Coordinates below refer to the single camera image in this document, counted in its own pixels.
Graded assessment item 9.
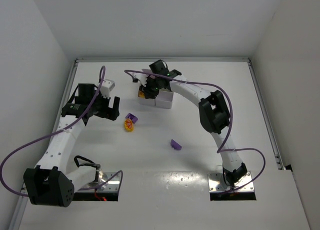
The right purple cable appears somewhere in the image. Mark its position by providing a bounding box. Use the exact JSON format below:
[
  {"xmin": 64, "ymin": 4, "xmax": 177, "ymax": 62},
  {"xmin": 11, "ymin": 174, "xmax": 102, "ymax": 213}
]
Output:
[{"xmin": 124, "ymin": 69, "xmax": 267, "ymax": 197}]

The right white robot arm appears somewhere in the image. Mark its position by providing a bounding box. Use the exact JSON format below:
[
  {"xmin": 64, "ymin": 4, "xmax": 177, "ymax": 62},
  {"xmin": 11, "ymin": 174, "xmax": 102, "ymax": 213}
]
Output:
[{"xmin": 139, "ymin": 60, "xmax": 248, "ymax": 188}]

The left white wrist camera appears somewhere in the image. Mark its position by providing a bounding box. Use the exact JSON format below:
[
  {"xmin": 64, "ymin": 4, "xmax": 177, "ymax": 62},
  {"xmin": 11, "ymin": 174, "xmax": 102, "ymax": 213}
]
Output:
[{"xmin": 99, "ymin": 79, "xmax": 115, "ymax": 99}]

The purple arch lego with red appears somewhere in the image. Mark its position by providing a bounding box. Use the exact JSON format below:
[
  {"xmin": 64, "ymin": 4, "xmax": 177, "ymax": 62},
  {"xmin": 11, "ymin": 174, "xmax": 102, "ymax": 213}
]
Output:
[{"xmin": 125, "ymin": 113, "xmax": 138, "ymax": 124}]

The yellow lego brick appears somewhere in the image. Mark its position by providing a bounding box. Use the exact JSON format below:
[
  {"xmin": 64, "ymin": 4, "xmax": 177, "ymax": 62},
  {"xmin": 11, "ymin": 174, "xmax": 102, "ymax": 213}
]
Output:
[{"xmin": 138, "ymin": 91, "xmax": 145, "ymax": 99}]

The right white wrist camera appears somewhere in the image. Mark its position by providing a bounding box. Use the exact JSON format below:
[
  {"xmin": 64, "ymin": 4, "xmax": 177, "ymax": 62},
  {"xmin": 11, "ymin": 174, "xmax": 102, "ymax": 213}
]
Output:
[{"xmin": 131, "ymin": 73, "xmax": 149, "ymax": 86}]

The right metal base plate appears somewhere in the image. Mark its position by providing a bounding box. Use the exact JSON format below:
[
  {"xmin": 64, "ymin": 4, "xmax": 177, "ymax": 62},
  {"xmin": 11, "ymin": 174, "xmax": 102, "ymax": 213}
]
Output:
[{"xmin": 207, "ymin": 172, "xmax": 255, "ymax": 193}]

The metal base plate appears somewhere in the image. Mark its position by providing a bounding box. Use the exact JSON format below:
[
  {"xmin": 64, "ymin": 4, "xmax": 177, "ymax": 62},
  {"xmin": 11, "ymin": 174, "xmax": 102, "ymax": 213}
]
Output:
[
  {"xmin": 207, "ymin": 172, "xmax": 255, "ymax": 193},
  {"xmin": 78, "ymin": 170, "xmax": 123, "ymax": 192}
]

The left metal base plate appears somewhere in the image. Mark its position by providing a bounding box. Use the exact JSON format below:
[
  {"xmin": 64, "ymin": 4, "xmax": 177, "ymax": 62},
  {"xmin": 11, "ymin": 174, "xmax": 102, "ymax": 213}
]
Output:
[{"xmin": 78, "ymin": 170, "xmax": 123, "ymax": 192}]

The orange printed round lego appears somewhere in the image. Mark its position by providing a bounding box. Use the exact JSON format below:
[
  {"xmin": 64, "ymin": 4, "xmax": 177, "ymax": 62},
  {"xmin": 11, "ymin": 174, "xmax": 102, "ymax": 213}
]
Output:
[{"xmin": 124, "ymin": 118, "xmax": 134, "ymax": 132}]

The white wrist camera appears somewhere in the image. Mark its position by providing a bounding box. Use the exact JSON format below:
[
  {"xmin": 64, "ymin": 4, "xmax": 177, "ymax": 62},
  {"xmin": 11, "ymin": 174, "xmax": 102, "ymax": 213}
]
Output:
[
  {"xmin": 99, "ymin": 79, "xmax": 115, "ymax": 99},
  {"xmin": 131, "ymin": 73, "xmax": 149, "ymax": 86}
]

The white six-compartment container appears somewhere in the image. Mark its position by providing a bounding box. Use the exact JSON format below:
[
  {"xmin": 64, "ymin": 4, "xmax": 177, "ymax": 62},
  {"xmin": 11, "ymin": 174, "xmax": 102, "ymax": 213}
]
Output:
[{"xmin": 137, "ymin": 69, "xmax": 175, "ymax": 109}]

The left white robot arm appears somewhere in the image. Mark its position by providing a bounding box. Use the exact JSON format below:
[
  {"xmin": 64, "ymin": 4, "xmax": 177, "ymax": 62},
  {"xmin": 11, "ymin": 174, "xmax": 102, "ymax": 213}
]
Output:
[{"xmin": 23, "ymin": 80, "xmax": 120, "ymax": 207}]

